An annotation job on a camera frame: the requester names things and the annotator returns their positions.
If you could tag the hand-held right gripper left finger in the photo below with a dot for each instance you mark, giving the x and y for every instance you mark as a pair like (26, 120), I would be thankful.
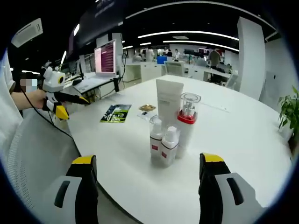
(71, 186)

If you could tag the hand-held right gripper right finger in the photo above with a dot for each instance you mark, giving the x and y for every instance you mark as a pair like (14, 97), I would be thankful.
(250, 200)

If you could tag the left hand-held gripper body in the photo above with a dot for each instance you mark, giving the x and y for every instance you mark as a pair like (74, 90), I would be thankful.
(52, 81)

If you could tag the black green skincare sachet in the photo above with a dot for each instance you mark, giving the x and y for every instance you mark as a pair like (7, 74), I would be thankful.
(114, 114)

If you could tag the clear skincare sachet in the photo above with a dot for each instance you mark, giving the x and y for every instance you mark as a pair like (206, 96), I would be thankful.
(143, 114)

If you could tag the gold skincare sachet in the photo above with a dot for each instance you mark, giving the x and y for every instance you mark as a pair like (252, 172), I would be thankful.
(147, 107)

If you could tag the small white skincare bottle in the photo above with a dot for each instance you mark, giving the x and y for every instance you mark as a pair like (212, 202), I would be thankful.
(169, 149)
(155, 142)

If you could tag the white skincare tube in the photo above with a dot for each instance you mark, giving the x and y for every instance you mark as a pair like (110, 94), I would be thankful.
(168, 98)

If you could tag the large red collar skincare bottle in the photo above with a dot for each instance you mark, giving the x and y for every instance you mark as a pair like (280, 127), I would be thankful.
(185, 117)

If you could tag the person's left hand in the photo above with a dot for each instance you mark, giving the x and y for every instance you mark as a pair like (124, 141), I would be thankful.
(40, 99)

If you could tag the black laptop stand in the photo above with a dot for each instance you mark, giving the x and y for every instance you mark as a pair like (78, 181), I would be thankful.
(116, 85)

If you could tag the white laptop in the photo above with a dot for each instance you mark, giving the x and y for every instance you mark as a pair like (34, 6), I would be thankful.
(105, 56)

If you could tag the ceiling air conditioner unit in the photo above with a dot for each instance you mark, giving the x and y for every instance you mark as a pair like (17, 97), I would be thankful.
(28, 32)

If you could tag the wide ceiling light strip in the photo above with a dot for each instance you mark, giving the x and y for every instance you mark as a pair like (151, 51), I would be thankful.
(76, 30)

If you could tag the large dark display screen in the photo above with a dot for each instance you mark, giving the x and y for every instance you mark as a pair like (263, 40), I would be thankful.
(100, 25)

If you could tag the white cabinet row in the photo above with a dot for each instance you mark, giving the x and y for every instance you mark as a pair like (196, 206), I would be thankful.
(144, 73)

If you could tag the green potted plant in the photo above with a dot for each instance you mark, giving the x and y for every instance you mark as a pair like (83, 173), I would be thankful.
(288, 109)

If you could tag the blue box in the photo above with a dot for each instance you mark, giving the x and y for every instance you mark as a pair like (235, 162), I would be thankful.
(161, 59)

